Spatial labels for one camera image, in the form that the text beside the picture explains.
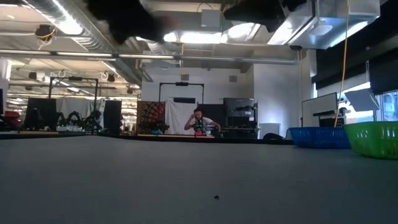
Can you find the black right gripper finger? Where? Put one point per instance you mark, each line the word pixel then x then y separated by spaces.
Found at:
pixel 241 12

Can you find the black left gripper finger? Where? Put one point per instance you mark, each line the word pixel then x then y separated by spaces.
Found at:
pixel 163 29

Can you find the gray ceiling box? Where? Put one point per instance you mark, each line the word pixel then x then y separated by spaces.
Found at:
pixel 211 18

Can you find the ceiling light panel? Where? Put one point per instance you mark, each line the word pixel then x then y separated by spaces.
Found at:
pixel 199 37

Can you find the long ceiling pipe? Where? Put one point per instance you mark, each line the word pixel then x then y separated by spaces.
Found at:
pixel 202 58

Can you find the black backdrop stand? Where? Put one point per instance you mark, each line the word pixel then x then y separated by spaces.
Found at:
pixel 182 83

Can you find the white hanging cloth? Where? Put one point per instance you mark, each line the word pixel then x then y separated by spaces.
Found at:
pixel 174 115

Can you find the patterned hanging cloth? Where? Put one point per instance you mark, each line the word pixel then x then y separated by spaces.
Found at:
pixel 150 116

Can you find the black upright panel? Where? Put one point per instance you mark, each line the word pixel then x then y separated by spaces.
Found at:
pixel 112 118

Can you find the person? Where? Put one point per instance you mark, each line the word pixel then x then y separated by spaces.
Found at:
pixel 206 121

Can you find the gadget with green lights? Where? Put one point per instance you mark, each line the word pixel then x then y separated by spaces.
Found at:
pixel 199 126

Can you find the whiteboard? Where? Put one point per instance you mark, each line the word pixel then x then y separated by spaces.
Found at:
pixel 318 107

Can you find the black background robot arms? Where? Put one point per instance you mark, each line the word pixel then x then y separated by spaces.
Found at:
pixel 74 119

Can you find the black standing desk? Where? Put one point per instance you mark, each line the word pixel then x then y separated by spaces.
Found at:
pixel 326 114

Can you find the white bin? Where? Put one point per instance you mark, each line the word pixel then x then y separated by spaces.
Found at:
pixel 270 130

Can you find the gray tilted panel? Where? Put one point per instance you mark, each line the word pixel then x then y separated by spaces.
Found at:
pixel 362 99

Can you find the black monitor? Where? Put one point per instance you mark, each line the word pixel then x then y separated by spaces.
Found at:
pixel 40 112

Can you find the blue plastic basket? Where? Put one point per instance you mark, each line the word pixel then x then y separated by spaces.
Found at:
pixel 317 138

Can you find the red object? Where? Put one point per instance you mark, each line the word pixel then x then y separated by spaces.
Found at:
pixel 12 117

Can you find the gray table mat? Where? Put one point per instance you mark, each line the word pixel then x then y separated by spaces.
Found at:
pixel 199 186

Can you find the green plastic basket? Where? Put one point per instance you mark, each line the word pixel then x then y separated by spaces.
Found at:
pixel 373 140

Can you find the rectangular silver duct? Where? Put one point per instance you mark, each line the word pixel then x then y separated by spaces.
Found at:
pixel 311 31

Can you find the black stand frame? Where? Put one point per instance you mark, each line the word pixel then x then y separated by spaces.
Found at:
pixel 49 90

